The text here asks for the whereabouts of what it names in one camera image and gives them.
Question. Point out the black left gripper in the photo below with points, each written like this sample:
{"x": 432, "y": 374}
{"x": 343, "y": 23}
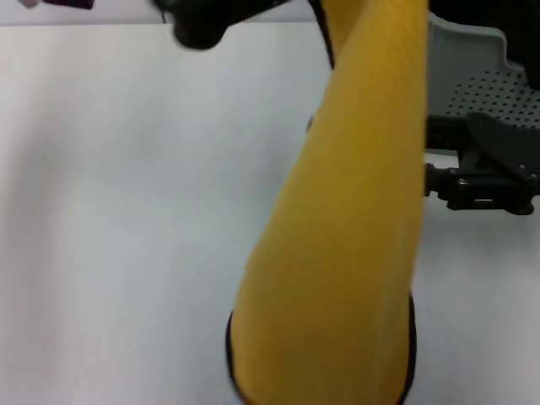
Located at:
{"x": 198, "y": 25}

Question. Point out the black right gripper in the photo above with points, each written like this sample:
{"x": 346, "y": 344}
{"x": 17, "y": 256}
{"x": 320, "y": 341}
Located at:
{"x": 502, "y": 177}

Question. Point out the yellow towel with black trim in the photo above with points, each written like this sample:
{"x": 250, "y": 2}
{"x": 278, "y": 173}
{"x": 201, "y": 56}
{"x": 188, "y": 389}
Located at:
{"x": 337, "y": 211}

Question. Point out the grey perforated storage basket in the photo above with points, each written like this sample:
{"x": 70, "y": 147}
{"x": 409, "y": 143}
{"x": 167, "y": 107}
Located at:
{"x": 464, "y": 55}

